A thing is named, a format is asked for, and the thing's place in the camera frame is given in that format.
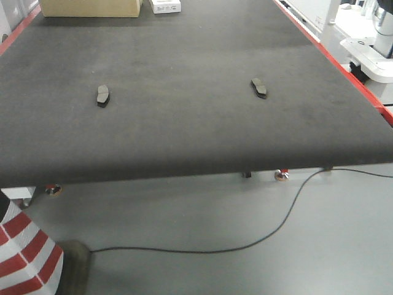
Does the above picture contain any grey brake pad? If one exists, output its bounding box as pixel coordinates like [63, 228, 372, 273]
[96, 85, 110, 108]
[251, 77, 267, 99]

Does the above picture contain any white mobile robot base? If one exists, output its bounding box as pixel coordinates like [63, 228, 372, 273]
[320, 1, 392, 109]

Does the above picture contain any small white box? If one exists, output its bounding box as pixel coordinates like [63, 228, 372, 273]
[149, 0, 182, 14]

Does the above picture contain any brown cardboard box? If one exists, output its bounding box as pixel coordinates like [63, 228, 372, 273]
[39, 0, 143, 18]

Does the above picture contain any left red-white traffic cone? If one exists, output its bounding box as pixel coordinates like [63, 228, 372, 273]
[0, 189, 93, 295]

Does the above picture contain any black floor cable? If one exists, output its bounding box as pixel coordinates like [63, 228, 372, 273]
[90, 167, 393, 254]

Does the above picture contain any red conveyor side rail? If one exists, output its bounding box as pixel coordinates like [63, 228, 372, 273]
[277, 1, 392, 124]

